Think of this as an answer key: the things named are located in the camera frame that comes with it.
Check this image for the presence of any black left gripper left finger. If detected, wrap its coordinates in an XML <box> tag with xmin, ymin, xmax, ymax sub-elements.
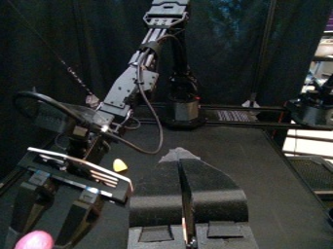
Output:
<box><xmin>127</xmin><ymin>158</ymin><xmax>189</xmax><ymax>249</ymax></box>

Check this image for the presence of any small yellow toy piece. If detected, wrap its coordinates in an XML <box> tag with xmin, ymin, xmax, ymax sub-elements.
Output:
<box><xmin>112</xmin><ymin>158</ymin><xmax>130</xmax><ymax>173</ymax></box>

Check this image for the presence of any black frame pole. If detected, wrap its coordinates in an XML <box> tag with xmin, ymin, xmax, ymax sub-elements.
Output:
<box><xmin>241</xmin><ymin>0</ymin><xmax>280</xmax><ymax>109</ymax></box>

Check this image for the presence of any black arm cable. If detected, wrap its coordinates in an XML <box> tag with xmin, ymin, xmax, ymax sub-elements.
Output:
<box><xmin>103</xmin><ymin>33</ymin><xmax>189</xmax><ymax>156</ymax></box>

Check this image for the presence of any white striped label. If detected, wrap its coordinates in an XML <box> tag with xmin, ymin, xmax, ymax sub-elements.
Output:
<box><xmin>214</xmin><ymin>109</ymin><xmax>254</xmax><ymax>123</ymax></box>

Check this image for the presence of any black cloth curtain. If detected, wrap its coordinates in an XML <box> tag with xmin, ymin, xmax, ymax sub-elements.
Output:
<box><xmin>0</xmin><ymin>0</ymin><xmax>333</xmax><ymax>176</ymax></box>

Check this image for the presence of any grey tape piece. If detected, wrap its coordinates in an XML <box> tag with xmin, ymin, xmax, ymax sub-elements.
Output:
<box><xmin>158</xmin><ymin>146</ymin><xmax>202</xmax><ymax>163</ymax></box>

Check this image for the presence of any black mesh panel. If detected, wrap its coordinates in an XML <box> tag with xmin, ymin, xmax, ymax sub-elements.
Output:
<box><xmin>286</xmin><ymin>155</ymin><xmax>333</xmax><ymax>193</ymax></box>

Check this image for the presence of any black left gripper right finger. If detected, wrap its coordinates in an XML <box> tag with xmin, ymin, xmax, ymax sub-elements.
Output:
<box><xmin>178</xmin><ymin>158</ymin><xmax>261</xmax><ymax>249</ymax></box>

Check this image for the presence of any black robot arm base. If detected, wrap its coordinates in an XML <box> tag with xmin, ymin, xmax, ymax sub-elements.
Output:
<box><xmin>285</xmin><ymin>73</ymin><xmax>333</xmax><ymax>130</ymax></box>

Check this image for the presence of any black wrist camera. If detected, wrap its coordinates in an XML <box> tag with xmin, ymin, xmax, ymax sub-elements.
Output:
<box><xmin>15</xmin><ymin>90</ymin><xmax>115</xmax><ymax>134</ymax></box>

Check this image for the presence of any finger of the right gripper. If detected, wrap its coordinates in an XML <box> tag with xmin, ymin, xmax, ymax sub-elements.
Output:
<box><xmin>7</xmin><ymin>171</ymin><xmax>59</xmax><ymax>240</ymax></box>
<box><xmin>55</xmin><ymin>189</ymin><xmax>107</xmax><ymax>248</ymax></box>

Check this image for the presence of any black frame rail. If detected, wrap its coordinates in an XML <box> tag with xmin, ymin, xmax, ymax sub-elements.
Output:
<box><xmin>129</xmin><ymin>102</ymin><xmax>333</xmax><ymax>132</ymax></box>

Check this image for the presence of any thin braided cord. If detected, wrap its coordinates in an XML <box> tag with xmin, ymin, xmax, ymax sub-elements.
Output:
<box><xmin>7</xmin><ymin>0</ymin><xmax>102</xmax><ymax>105</ymax></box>

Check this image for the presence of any pink ball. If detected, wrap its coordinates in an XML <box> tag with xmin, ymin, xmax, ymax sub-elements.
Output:
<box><xmin>14</xmin><ymin>230</ymin><xmax>56</xmax><ymax>249</ymax></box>

